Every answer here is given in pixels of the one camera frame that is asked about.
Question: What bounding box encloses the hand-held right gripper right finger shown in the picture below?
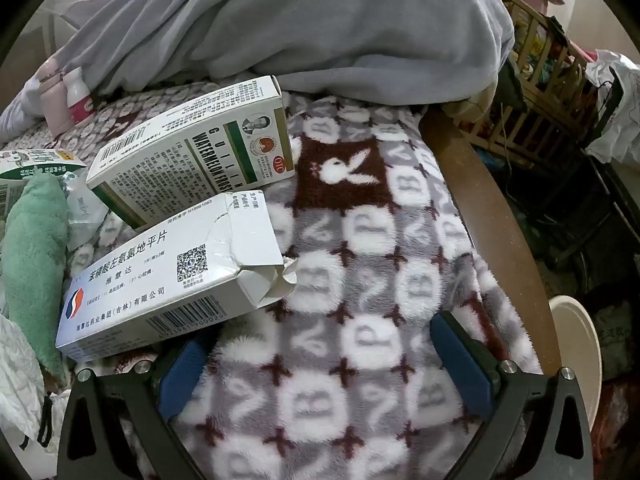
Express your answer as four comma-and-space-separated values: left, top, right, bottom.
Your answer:
431, 310, 593, 480

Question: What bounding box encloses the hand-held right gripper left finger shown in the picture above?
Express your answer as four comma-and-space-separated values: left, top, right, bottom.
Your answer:
57, 332, 236, 480

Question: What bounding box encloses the white medicine box blue-red logo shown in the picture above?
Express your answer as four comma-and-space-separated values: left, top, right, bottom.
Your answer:
55, 192, 297, 365

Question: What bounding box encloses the white trash bin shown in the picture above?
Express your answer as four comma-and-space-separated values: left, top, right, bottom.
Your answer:
547, 295, 603, 441

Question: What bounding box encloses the green plush cloth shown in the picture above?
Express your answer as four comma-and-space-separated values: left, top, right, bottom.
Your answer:
2, 174, 71, 391

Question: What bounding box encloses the green and white medicine box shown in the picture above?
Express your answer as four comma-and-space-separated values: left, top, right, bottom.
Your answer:
86, 75, 297, 231

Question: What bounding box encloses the green and white carton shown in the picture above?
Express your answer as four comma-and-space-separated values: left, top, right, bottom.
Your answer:
0, 149, 88, 216

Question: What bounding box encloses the printed fleece blanket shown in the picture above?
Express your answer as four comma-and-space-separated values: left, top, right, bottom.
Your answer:
0, 80, 546, 480

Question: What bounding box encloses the white crinkled plastic bag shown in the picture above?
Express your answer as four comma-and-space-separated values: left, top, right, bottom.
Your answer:
0, 310, 48, 451

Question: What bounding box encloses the clear plastic wrapper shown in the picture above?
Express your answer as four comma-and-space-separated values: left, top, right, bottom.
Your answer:
62, 170, 108, 251

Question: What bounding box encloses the wooden crib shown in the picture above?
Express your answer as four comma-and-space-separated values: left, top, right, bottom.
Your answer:
460, 0, 601, 161

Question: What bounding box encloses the white bottle pink label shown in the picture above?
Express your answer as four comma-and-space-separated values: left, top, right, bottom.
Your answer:
62, 66, 96, 126

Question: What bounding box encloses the grey quilt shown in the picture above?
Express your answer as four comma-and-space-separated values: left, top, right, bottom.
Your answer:
0, 0, 516, 146

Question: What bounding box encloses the wooden bed frame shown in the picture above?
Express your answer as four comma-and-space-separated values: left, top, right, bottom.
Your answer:
420, 105, 561, 376

